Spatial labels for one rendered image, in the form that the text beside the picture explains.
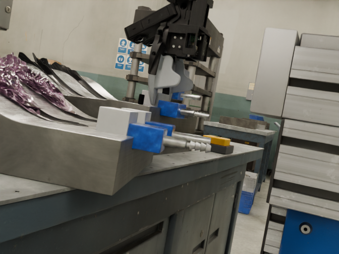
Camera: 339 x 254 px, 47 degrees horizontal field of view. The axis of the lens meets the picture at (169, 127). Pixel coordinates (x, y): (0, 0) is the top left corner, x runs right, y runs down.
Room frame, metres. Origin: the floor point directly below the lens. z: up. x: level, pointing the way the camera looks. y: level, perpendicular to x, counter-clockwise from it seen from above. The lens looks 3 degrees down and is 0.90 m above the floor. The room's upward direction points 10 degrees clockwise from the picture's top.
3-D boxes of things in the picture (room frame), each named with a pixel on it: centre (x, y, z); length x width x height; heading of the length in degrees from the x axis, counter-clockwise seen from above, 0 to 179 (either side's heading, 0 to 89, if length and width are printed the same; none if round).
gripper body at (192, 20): (0.73, 0.01, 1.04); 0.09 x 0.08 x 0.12; 67
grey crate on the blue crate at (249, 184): (3.93, -0.66, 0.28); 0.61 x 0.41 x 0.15; 73
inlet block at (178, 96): (1.04, -0.01, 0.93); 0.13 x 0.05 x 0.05; 67
